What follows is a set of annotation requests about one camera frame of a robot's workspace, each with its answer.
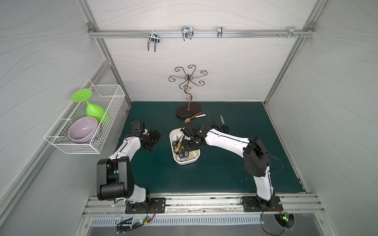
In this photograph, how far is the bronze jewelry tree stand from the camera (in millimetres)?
918

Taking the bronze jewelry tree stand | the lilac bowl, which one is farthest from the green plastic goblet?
the bronze jewelry tree stand

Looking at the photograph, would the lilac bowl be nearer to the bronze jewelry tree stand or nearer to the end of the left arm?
the end of the left arm

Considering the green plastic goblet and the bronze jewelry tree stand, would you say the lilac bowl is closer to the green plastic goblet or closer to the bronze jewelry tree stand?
the green plastic goblet
